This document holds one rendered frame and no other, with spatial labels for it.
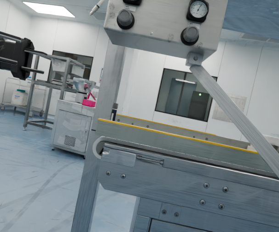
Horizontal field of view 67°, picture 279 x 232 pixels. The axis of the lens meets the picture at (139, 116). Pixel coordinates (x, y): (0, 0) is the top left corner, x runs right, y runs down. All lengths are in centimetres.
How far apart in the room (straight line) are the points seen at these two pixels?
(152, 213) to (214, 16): 44
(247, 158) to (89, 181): 52
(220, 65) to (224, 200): 538
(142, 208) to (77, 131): 270
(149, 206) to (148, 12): 41
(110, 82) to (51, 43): 642
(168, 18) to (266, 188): 39
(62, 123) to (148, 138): 288
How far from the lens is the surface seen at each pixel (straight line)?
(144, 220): 55
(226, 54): 588
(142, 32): 43
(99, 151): 47
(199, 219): 56
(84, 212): 84
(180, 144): 45
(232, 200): 52
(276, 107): 599
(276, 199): 55
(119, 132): 44
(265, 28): 85
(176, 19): 44
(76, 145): 320
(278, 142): 66
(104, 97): 74
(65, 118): 325
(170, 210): 54
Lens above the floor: 93
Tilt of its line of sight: 3 degrees down
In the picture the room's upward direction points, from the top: 12 degrees clockwise
